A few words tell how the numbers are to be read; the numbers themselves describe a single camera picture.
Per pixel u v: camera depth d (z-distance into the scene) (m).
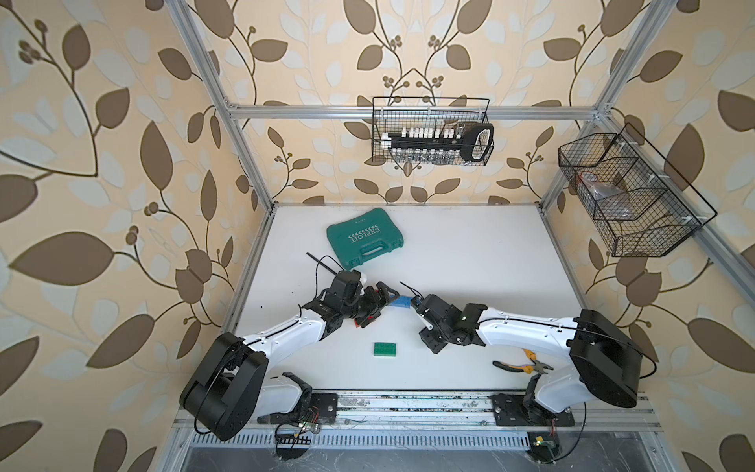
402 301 0.81
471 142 0.84
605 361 0.43
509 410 0.74
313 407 0.74
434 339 0.75
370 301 0.76
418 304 0.77
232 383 0.42
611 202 0.70
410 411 0.75
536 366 0.80
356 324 0.81
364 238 1.05
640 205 0.73
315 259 1.04
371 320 0.80
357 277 0.70
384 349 0.83
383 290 0.77
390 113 0.91
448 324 0.65
